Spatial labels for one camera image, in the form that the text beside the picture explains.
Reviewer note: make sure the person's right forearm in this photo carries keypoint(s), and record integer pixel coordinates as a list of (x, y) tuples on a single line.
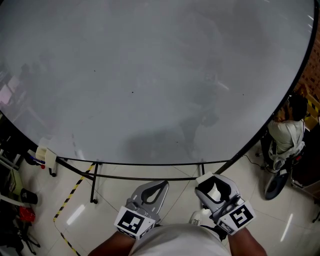
[(246, 243)]

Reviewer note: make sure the blue marker pen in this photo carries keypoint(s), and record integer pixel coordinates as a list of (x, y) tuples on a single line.
[(35, 159)]

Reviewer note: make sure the black equipment case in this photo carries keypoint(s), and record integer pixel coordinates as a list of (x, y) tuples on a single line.
[(306, 172)]

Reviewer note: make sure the yellow black floor tape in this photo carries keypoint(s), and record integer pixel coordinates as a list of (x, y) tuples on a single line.
[(77, 187)]

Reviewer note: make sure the black white whiteboard eraser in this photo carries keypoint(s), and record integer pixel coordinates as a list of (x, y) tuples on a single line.
[(207, 185)]

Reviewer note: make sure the red box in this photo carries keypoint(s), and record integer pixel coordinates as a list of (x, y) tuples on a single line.
[(27, 213)]

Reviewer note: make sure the large white whiteboard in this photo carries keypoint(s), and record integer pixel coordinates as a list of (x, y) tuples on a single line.
[(150, 75)]

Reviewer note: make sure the person's white shirt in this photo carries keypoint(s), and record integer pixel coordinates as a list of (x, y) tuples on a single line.
[(180, 241)]

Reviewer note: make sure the person's white shoe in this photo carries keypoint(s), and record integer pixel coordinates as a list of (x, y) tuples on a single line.
[(198, 217)]

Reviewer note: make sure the black cap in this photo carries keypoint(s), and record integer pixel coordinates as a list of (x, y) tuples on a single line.
[(28, 196)]

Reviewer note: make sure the black tripod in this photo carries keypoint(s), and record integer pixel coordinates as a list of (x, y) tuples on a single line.
[(27, 240)]

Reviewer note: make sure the person's left forearm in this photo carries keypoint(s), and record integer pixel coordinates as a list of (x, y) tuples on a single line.
[(112, 245)]

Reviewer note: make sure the white marker tray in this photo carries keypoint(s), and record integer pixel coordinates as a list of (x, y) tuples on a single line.
[(48, 156)]

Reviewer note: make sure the white frame table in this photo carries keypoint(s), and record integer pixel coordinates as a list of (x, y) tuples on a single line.
[(10, 163)]

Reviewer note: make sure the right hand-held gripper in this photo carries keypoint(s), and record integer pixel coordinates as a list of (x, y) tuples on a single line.
[(240, 217)]

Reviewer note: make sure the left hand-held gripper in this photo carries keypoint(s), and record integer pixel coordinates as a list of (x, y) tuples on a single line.
[(130, 221)]

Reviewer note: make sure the yellow striped barrier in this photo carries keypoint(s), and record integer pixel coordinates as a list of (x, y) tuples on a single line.
[(312, 112)]

